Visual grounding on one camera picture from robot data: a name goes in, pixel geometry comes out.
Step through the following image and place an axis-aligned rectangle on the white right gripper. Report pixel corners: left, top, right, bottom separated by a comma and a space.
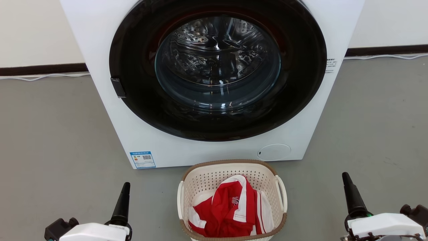
342, 172, 427, 241

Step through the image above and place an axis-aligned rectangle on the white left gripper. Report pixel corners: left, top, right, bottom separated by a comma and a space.
60, 182, 133, 241

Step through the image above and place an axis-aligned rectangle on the cream perforated laundry basket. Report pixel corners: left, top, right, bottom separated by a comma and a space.
177, 159, 288, 241

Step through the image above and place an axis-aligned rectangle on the blue energy label sticker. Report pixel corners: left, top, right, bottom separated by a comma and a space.
130, 151, 156, 169

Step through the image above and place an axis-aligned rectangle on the round white filter cover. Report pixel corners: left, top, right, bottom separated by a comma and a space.
257, 144, 291, 161

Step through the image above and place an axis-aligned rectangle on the red and white garment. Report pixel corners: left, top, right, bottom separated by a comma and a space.
188, 174, 275, 238

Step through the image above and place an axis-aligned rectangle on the black round washer door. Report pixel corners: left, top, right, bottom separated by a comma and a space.
109, 0, 327, 142

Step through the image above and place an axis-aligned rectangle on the black baseboard strip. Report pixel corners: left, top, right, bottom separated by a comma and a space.
345, 45, 428, 57
0, 63, 88, 77

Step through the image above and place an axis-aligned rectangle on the white front-load washing machine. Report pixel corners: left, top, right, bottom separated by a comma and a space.
60, 0, 365, 169

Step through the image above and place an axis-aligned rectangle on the black washer door handle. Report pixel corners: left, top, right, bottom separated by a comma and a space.
111, 78, 126, 98

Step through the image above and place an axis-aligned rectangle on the white floor cable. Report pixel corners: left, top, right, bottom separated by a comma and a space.
0, 73, 90, 82
344, 53, 428, 60

